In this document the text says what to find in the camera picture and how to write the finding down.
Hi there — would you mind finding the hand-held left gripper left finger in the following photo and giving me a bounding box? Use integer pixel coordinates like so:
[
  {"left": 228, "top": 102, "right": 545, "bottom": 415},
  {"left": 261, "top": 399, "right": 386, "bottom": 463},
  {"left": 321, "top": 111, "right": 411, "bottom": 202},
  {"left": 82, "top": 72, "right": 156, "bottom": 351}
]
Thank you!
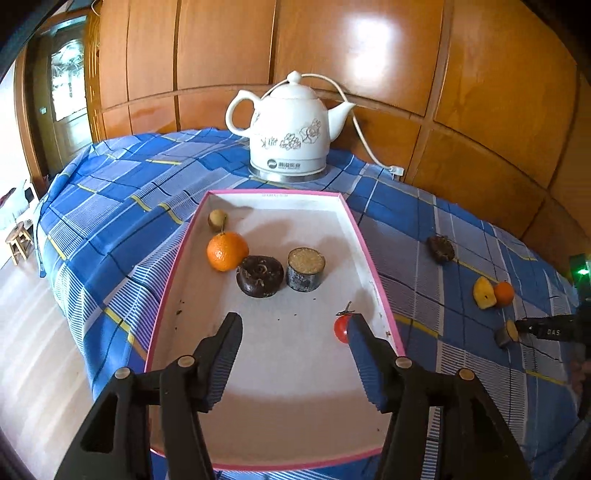
[{"left": 60, "top": 312, "right": 244, "bottom": 480}]

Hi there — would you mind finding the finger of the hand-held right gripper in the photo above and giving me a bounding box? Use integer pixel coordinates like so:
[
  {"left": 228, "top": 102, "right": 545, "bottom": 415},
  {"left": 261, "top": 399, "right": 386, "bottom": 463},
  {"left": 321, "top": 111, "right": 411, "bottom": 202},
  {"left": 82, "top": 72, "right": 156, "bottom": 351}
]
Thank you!
[{"left": 515, "top": 315, "right": 578, "bottom": 342}]

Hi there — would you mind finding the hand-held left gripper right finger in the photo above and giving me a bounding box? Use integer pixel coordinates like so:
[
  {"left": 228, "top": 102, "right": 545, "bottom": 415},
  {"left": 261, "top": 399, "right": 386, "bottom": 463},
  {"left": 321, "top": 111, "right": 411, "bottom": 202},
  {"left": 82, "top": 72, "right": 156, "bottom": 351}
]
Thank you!
[{"left": 348, "top": 314, "right": 527, "bottom": 480}]

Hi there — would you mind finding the cut sugar cane piece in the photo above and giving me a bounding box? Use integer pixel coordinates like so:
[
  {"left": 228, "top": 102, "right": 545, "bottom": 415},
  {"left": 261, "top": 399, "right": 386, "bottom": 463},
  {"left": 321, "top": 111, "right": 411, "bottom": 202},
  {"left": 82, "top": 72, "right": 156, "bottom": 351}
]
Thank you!
[
  {"left": 495, "top": 320, "right": 520, "bottom": 348},
  {"left": 286, "top": 248, "right": 326, "bottom": 293}
]

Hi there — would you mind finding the red cherry tomato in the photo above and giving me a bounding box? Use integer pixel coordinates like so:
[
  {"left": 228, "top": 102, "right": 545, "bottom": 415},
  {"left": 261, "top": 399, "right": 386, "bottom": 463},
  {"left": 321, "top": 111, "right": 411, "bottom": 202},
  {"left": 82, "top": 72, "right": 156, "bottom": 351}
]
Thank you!
[{"left": 333, "top": 301, "right": 356, "bottom": 344}]

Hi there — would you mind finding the small mandarin orange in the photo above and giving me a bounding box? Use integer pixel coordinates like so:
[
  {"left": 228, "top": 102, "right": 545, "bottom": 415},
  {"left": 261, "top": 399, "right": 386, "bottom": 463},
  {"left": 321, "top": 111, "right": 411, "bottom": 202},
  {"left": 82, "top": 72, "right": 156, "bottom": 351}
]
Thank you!
[{"left": 493, "top": 281, "right": 515, "bottom": 308}]

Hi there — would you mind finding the yellow pear piece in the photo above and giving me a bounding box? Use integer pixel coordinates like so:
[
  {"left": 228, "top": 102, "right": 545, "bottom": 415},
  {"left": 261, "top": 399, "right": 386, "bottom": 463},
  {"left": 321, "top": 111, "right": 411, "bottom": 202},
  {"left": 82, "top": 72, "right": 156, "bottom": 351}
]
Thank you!
[{"left": 473, "top": 276, "right": 498, "bottom": 309}]

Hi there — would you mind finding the dark brown round fruit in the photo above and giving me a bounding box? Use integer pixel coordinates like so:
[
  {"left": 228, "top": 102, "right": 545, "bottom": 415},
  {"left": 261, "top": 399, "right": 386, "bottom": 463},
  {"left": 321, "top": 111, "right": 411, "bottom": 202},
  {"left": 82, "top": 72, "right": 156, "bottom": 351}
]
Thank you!
[
  {"left": 236, "top": 255, "right": 284, "bottom": 297},
  {"left": 426, "top": 234, "right": 457, "bottom": 264}
]

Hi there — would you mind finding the mandarin orange with stem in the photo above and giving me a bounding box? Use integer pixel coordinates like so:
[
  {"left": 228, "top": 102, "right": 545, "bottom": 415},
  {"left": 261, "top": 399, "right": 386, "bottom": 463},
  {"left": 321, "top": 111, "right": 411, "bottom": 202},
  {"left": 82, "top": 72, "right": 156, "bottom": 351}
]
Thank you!
[{"left": 206, "top": 222, "right": 250, "bottom": 273}]

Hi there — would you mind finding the pink-rimmed white box tray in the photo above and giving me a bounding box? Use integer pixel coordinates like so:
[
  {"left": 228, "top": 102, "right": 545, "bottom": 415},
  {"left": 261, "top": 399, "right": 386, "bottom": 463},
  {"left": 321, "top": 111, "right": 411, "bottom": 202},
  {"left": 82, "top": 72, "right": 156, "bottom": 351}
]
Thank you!
[{"left": 144, "top": 188, "right": 406, "bottom": 472}]

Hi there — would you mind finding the silver kettle base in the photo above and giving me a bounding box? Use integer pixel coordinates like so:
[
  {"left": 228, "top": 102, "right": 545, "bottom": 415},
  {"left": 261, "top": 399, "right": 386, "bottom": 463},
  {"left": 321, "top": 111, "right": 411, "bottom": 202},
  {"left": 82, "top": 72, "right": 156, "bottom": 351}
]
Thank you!
[{"left": 249, "top": 164, "right": 329, "bottom": 182}]

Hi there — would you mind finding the blue plaid tablecloth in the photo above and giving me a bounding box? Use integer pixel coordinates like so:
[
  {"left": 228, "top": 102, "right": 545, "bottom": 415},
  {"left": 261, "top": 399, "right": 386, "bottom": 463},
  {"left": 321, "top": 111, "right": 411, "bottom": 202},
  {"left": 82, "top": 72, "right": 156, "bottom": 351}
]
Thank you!
[{"left": 37, "top": 127, "right": 591, "bottom": 480}]

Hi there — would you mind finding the small wooden stool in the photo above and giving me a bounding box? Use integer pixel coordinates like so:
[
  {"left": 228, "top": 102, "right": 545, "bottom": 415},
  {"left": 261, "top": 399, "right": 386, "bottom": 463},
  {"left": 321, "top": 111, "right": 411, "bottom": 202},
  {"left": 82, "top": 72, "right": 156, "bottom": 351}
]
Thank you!
[{"left": 6, "top": 222, "right": 35, "bottom": 266}]

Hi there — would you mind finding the white ceramic electric kettle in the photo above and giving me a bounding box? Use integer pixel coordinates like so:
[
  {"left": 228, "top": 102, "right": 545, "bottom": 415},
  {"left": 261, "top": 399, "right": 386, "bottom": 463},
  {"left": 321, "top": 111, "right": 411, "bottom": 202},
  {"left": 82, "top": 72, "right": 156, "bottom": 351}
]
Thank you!
[{"left": 225, "top": 70, "right": 357, "bottom": 174}]

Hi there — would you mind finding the white low furniture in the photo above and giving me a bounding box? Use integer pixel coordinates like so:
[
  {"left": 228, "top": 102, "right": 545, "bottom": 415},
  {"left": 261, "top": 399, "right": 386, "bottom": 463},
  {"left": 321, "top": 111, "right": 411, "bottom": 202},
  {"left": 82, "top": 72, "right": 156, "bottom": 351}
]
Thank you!
[{"left": 0, "top": 180, "right": 40, "bottom": 232}]

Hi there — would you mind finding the wooden door with glass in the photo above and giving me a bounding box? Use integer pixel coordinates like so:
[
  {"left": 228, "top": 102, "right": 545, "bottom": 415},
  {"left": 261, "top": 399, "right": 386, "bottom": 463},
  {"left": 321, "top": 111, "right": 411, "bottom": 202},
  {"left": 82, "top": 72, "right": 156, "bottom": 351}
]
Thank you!
[{"left": 14, "top": 14, "right": 100, "bottom": 181}]

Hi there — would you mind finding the wooden wardrobe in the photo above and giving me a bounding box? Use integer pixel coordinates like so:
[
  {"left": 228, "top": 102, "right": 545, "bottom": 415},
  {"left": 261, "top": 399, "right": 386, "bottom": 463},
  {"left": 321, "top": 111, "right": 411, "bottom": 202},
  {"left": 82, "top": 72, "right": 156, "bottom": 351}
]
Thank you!
[{"left": 85, "top": 0, "right": 591, "bottom": 278}]

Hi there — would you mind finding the white power cable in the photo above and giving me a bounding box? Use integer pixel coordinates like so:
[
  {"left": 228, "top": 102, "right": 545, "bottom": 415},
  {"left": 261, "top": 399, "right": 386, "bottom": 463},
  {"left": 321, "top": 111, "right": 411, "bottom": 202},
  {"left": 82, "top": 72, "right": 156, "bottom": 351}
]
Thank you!
[{"left": 270, "top": 72, "right": 395, "bottom": 171}]

